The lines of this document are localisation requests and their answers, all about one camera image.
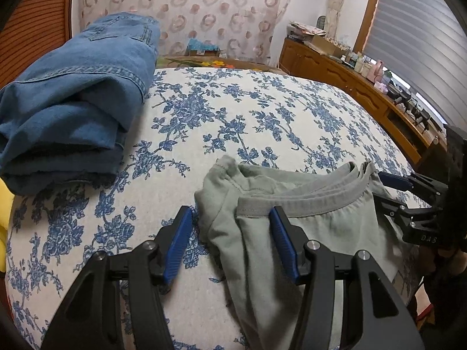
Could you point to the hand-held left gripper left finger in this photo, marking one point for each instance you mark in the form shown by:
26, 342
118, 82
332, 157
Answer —
178, 248

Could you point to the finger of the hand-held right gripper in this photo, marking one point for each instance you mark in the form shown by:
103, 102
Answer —
405, 213
394, 180

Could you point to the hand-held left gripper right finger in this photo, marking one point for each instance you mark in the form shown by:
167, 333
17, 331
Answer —
284, 246

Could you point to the grey-green t-shirt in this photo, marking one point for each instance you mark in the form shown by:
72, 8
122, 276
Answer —
328, 233

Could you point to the person's right hand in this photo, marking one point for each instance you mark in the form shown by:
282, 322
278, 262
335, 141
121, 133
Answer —
450, 262

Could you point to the pink bottle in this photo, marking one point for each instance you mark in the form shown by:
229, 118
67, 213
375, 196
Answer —
377, 70

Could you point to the wooden sideboard cabinet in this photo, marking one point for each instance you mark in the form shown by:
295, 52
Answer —
339, 76

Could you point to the blue floral bedspread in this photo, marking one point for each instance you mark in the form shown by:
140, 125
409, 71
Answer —
240, 116

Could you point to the grey window blind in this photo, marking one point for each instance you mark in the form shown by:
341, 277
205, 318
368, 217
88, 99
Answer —
419, 32

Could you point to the open cardboard box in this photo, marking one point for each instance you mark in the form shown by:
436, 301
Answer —
324, 43

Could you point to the folded blue jeans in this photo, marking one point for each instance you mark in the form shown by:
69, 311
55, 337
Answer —
73, 109

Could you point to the yellow cloth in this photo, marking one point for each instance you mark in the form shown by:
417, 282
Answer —
4, 218

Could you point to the lace curtain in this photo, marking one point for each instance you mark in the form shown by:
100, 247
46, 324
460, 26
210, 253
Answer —
341, 3

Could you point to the yellow flower blanket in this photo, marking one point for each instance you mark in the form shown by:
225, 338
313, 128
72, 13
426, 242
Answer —
204, 62

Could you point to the cardboard box with blue cloth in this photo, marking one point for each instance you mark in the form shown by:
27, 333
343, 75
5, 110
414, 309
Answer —
202, 47

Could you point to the circle patterned curtain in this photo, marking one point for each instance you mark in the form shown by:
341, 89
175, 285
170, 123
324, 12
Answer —
204, 11

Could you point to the wooden louvred door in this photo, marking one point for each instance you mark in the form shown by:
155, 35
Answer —
36, 18

